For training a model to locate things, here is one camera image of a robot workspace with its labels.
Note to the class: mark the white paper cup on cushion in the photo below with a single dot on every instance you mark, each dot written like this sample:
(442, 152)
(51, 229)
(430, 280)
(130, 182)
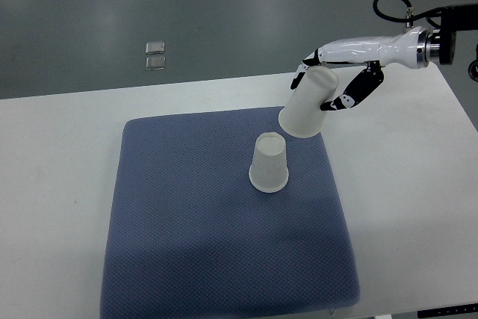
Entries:
(268, 171)

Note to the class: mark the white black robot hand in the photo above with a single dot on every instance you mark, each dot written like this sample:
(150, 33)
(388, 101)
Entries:
(408, 49)

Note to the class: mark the white paper cup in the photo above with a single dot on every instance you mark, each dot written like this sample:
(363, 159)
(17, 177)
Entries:
(268, 171)
(302, 116)

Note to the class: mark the upper metal floor plate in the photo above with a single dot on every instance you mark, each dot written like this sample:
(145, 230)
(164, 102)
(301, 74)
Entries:
(155, 47)

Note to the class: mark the blue fabric cushion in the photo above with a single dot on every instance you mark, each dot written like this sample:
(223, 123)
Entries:
(190, 237)

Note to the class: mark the black table control panel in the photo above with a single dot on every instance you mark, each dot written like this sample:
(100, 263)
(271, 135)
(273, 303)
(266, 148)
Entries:
(446, 311)

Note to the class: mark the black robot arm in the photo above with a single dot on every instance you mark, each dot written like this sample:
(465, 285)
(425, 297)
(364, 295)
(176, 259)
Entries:
(441, 41)

